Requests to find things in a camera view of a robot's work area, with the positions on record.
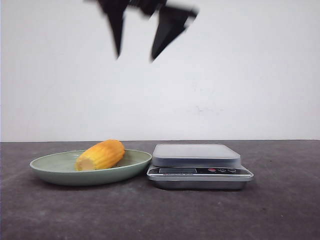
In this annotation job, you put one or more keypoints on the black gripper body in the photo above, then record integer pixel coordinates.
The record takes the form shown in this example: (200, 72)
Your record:
(149, 7)

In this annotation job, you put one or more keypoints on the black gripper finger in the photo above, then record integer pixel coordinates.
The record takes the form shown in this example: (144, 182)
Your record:
(114, 10)
(172, 20)

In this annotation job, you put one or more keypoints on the yellow corn cob piece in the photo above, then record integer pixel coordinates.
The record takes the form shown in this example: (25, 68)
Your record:
(103, 155)

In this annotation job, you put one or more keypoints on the silver digital kitchen scale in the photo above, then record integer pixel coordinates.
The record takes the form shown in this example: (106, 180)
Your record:
(197, 166)

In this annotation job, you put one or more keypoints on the green oval plate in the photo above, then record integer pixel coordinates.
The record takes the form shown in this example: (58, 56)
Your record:
(59, 169)

